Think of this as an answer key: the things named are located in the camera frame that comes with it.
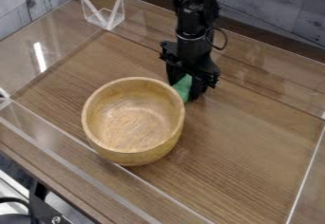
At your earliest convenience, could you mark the black table frame bracket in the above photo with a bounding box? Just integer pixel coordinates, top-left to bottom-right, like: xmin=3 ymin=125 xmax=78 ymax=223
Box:
xmin=30 ymin=181 xmax=72 ymax=224

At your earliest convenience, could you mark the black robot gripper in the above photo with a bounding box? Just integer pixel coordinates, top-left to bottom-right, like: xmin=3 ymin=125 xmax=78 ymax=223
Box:
xmin=161 ymin=32 xmax=219 ymax=101

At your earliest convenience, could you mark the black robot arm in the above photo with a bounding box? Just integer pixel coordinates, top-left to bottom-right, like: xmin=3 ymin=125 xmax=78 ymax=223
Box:
xmin=161 ymin=0 xmax=221 ymax=103

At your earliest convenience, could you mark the green rectangular stick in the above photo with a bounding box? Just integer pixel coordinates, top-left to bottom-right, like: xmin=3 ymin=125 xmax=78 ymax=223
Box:
xmin=173 ymin=75 xmax=191 ymax=103

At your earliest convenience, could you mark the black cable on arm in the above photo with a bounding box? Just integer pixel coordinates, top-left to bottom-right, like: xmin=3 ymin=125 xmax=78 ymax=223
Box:
xmin=207 ymin=27 xmax=229 ymax=51

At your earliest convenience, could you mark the clear acrylic tray wall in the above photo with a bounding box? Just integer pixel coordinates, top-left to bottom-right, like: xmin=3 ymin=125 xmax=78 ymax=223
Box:
xmin=0 ymin=0 xmax=325 ymax=224

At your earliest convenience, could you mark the round wooden bowl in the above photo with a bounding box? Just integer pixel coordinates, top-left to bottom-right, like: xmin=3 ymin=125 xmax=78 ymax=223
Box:
xmin=82 ymin=77 xmax=186 ymax=166

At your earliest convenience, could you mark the black cable under table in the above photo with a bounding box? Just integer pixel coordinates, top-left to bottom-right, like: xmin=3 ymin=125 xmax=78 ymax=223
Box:
xmin=0 ymin=196 xmax=38 ymax=224

